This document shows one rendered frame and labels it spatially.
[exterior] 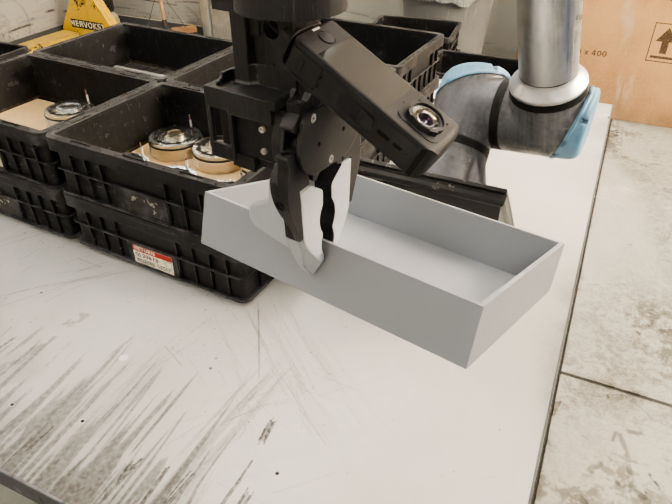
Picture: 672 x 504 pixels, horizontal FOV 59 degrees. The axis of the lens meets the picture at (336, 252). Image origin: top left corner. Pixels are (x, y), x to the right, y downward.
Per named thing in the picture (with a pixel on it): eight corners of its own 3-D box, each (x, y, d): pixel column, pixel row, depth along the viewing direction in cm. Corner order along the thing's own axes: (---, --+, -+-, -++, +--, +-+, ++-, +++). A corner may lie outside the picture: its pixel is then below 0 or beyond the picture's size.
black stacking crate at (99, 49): (249, 90, 149) (245, 45, 143) (170, 134, 128) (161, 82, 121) (132, 66, 164) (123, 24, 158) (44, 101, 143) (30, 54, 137)
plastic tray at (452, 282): (549, 290, 57) (565, 243, 55) (466, 369, 41) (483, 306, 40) (327, 207, 70) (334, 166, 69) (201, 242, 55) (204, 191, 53)
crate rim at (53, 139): (333, 129, 107) (333, 117, 105) (235, 205, 85) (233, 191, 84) (163, 91, 122) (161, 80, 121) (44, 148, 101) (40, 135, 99)
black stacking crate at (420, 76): (440, 80, 155) (445, 36, 149) (395, 120, 134) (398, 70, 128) (310, 57, 171) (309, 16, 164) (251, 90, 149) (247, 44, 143)
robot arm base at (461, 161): (483, 218, 106) (499, 166, 107) (482, 198, 92) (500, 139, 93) (404, 198, 111) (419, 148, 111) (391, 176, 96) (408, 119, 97)
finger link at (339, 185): (295, 230, 52) (288, 135, 47) (351, 251, 50) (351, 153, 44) (273, 248, 50) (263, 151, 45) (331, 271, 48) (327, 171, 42)
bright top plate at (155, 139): (211, 132, 118) (210, 129, 118) (181, 153, 110) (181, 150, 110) (169, 124, 121) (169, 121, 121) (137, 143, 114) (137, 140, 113)
